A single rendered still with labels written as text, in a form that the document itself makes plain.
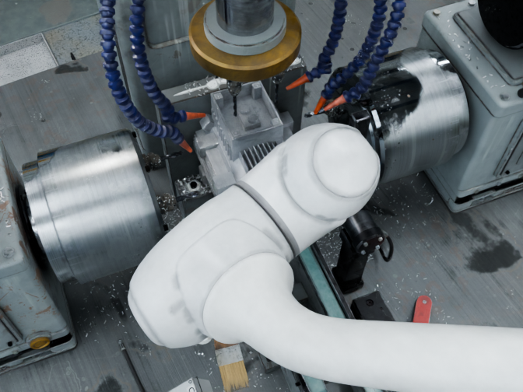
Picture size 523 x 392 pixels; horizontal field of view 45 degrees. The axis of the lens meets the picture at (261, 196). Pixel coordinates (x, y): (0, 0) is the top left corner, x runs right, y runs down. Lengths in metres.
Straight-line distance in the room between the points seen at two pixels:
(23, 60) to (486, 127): 1.72
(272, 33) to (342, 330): 0.57
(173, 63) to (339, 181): 0.75
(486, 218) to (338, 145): 0.95
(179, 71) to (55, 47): 1.19
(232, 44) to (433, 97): 0.43
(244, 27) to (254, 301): 0.51
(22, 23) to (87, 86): 1.56
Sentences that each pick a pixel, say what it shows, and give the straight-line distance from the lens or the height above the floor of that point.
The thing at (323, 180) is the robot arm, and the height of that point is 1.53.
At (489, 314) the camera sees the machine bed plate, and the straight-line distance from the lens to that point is 1.41.
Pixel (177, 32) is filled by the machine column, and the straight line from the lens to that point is 1.25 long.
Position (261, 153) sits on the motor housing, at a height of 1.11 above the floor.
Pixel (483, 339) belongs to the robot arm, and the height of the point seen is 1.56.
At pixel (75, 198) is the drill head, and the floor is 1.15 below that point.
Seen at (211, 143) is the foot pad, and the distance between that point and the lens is 1.21.
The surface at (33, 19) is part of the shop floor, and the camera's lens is 3.27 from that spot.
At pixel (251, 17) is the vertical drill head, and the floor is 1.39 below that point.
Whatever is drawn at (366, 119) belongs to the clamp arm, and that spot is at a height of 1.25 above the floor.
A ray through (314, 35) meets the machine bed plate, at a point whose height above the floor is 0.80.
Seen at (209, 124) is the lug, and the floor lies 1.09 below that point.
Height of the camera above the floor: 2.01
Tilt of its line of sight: 56 degrees down
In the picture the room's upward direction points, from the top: 1 degrees clockwise
